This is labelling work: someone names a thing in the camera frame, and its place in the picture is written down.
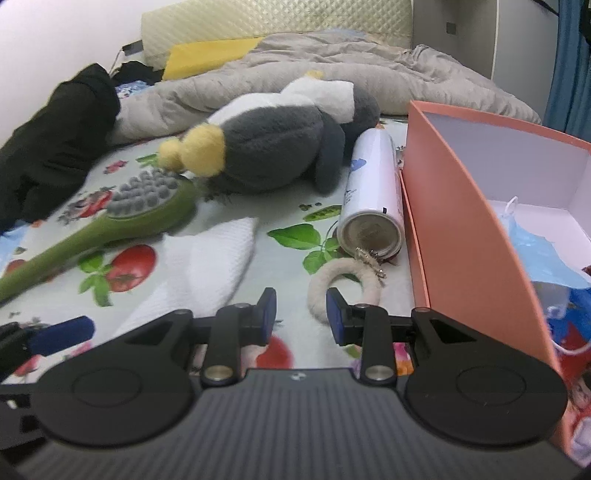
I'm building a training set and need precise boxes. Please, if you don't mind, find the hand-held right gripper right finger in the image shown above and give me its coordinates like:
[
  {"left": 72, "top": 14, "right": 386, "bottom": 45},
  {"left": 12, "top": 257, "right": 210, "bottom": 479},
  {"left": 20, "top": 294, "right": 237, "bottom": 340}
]
[{"left": 325, "top": 287, "right": 498, "bottom": 385}]

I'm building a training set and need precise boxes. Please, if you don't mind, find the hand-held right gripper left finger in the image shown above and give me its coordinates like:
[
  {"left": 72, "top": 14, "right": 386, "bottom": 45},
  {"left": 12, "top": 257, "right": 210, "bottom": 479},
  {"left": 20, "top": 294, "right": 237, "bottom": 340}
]
[{"left": 104, "top": 287, "right": 278, "bottom": 387}]

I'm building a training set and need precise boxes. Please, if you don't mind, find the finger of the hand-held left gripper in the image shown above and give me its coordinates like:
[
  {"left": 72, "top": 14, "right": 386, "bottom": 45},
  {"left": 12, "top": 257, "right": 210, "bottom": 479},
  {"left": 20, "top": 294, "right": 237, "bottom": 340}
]
[{"left": 0, "top": 316, "right": 96, "bottom": 371}]

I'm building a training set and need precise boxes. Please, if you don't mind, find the cream fuzzy ring keychain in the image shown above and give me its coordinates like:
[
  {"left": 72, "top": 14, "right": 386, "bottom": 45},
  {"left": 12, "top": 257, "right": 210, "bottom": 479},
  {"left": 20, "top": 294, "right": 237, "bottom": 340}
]
[{"left": 307, "top": 247, "right": 389, "bottom": 322}]

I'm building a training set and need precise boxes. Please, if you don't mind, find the white knitted cloth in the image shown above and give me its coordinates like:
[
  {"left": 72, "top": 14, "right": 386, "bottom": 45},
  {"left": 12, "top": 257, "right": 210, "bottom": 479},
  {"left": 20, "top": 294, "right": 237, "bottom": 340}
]
[{"left": 117, "top": 216, "right": 259, "bottom": 343}]

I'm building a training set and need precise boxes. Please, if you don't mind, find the pink cardboard box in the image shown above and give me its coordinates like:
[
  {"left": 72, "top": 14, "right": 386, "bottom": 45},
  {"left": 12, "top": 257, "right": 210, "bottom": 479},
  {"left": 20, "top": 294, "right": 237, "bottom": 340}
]
[{"left": 398, "top": 100, "right": 591, "bottom": 467}]

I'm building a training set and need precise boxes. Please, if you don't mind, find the disposable face mask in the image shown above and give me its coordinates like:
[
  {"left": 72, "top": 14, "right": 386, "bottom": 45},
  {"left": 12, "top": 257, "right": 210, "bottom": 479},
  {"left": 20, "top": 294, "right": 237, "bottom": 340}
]
[{"left": 492, "top": 196, "right": 591, "bottom": 291}]

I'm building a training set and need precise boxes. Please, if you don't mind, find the blue plastic packet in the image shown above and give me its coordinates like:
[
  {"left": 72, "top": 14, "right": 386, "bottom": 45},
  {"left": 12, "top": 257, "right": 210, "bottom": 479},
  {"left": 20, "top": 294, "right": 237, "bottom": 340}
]
[{"left": 542, "top": 284, "right": 591, "bottom": 357}]

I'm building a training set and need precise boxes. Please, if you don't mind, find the floral printed sheet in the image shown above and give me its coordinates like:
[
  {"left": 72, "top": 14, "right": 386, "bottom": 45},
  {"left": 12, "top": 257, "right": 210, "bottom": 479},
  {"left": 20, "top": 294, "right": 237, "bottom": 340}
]
[{"left": 0, "top": 115, "right": 416, "bottom": 385}]

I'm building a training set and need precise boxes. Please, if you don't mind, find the white spray can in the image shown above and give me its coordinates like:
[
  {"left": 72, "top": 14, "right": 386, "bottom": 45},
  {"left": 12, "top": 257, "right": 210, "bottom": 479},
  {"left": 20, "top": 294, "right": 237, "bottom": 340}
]
[{"left": 336, "top": 128, "right": 407, "bottom": 262}]

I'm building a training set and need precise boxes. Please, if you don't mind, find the green massage brush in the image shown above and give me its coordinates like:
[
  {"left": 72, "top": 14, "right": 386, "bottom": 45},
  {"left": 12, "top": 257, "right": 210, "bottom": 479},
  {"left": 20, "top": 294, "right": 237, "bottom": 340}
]
[{"left": 0, "top": 168, "right": 200, "bottom": 304}]

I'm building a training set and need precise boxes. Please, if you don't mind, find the grey penguin plush toy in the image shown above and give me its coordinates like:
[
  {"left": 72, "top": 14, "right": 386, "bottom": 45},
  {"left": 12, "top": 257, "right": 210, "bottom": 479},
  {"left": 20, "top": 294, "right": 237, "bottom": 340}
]
[{"left": 158, "top": 69, "right": 382, "bottom": 195}]

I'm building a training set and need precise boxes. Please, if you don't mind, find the black jacket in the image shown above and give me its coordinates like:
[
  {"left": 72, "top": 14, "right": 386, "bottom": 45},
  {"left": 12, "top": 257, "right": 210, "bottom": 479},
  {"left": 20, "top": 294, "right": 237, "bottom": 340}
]
[{"left": 0, "top": 62, "right": 122, "bottom": 232}]

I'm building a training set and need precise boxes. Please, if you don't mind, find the grey duvet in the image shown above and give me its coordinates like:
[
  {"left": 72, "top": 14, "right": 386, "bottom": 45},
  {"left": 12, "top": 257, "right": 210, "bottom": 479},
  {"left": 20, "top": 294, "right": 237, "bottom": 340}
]
[{"left": 108, "top": 30, "right": 543, "bottom": 147}]

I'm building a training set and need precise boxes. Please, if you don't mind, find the blue patterned cloth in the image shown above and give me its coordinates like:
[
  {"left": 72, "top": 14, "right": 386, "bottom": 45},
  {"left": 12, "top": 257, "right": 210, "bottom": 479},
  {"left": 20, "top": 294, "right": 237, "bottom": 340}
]
[{"left": 113, "top": 80, "right": 151, "bottom": 100}]

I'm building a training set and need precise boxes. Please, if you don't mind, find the yellow pillow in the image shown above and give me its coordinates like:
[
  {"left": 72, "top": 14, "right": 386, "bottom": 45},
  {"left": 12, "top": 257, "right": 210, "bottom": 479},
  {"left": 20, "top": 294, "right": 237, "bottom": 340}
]
[{"left": 161, "top": 37, "right": 267, "bottom": 82}]

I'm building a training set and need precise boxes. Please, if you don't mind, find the black garment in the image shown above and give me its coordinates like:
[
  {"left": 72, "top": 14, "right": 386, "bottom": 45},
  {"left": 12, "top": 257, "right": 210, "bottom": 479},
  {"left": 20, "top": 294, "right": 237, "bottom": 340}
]
[{"left": 111, "top": 60, "right": 165, "bottom": 86}]

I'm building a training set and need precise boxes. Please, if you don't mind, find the cream quilted headboard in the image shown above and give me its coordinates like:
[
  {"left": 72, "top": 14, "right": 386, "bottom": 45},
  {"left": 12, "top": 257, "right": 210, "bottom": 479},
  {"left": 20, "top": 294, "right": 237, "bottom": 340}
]
[{"left": 141, "top": 0, "right": 414, "bottom": 70}]

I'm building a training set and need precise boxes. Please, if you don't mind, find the white wardrobe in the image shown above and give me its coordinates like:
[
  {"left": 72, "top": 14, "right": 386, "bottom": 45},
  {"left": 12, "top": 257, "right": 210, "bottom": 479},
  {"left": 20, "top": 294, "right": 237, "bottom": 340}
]
[{"left": 411, "top": 0, "right": 562, "bottom": 112}]

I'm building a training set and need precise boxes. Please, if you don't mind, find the blue curtain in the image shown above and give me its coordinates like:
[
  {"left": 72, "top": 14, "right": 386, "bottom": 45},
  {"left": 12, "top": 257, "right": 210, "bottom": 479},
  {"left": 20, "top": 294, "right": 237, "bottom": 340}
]
[{"left": 542, "top": 0, "right": 591, "bottom": 144}]

